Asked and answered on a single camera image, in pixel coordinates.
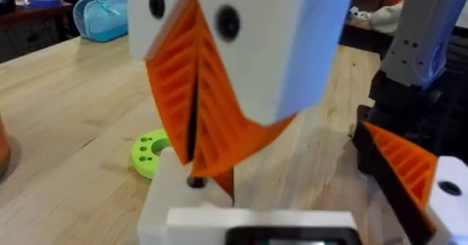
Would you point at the white orange left gripper right finger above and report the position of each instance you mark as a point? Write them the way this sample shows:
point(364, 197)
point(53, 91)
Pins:
point(409, 164)

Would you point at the bare white left gripper left finger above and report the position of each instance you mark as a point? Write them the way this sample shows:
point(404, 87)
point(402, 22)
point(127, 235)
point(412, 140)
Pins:
point(172, 197)

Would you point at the finger of the white orange right gripper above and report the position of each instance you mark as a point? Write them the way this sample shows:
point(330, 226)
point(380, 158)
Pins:
point(256, 62)
point(172, 77)

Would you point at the green disc with holes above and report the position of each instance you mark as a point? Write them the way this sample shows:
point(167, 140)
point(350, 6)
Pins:
point(144, 157)

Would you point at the light blue zip bag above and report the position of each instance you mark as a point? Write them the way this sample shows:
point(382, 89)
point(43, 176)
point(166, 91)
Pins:
point(102, 16)

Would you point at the white cloth heap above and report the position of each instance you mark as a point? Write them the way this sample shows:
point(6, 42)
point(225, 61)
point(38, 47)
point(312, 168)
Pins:
point(380, 18)

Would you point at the blue tape roll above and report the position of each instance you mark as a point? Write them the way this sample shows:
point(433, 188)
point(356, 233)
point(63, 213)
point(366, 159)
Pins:
point(44, 0)

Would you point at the dark wooden side table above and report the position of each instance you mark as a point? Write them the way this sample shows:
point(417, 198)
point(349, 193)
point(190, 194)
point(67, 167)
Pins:
point(29, 29)

